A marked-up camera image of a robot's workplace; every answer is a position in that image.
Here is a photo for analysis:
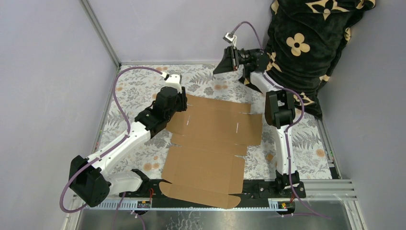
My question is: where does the aluminium corner post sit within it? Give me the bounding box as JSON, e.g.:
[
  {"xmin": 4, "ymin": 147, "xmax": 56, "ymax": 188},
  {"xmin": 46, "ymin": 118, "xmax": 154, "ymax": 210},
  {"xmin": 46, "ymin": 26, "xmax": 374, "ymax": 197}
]
[{"xmin": 79, "ymin": 0, "xmax": 121, "ymax": 69}]

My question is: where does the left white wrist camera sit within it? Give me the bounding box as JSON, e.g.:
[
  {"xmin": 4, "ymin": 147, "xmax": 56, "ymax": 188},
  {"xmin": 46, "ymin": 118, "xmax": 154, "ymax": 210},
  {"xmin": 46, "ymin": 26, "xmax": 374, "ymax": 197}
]
[{"xmin": 165, "ymin": 74, "xmax": 182, "ymax": 93}]

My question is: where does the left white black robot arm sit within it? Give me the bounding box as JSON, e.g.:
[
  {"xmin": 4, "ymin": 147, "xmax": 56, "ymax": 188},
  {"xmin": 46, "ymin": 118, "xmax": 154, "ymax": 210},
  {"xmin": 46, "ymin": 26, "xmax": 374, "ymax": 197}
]
[{"xmin": 69, "ymin": 86, "xmax": 187, "ymax": 207}]

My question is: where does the black floral blanket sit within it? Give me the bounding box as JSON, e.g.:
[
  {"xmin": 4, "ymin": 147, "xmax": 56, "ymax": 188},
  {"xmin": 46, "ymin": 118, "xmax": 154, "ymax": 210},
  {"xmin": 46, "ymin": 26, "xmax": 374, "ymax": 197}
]
[{"xmin": 238, "ymin": 0, "xmax": 376, "ymax": 120}]

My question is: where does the aluminium frame rail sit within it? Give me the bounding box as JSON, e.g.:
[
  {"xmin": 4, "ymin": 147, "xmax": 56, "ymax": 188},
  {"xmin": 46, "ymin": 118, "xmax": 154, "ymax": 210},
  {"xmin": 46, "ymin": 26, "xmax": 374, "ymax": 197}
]
[{"xmin": 94, "ymin": 180, "xmax": 356, "ymax": 212}]

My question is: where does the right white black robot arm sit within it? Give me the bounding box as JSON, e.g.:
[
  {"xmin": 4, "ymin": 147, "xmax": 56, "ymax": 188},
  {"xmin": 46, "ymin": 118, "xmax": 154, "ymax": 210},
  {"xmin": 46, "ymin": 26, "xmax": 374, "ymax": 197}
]
[{"xmin": 213, "ymin": 46, "xmax": 300, "ymax": 197}]

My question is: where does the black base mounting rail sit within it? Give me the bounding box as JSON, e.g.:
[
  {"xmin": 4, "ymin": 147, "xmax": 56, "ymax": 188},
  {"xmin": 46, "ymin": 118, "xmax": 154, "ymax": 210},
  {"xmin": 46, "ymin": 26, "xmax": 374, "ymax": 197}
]
[{"xmin": 143, "ymin": 179, "xmax": 292, "ymax": 208}]

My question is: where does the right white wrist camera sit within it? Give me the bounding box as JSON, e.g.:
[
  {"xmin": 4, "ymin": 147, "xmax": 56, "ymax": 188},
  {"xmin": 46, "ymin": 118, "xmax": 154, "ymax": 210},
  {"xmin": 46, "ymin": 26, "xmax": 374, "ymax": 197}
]
[{"xmin": 223, "ymin": 32, "xmax": 237, "ymax": 46}]

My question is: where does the brown cardboard box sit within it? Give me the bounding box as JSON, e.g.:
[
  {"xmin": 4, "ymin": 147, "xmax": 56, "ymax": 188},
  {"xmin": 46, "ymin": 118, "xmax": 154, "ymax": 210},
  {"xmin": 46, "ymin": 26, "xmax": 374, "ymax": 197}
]
[{"xmin": 159, "ymin": 95, "xmax": 263, "ymax": 209}]

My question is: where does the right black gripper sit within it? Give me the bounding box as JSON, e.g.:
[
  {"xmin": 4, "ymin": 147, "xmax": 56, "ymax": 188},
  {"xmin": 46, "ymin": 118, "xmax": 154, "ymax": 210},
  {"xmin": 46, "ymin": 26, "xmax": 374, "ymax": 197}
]
[{"xmin": 212, "ymin": 46, "xmax": 259, "ymax": 76}]

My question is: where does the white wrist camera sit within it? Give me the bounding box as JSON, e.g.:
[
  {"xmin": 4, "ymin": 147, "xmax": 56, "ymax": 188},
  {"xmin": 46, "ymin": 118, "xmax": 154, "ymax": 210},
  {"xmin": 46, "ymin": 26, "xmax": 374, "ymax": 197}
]
[
  {"xmin": 223, "ymin": 32, "xmax": 237, "ymax": 46},
  {"xmin": 165, "ymin": 74, "xmax": 182, "ymax": 93}
]

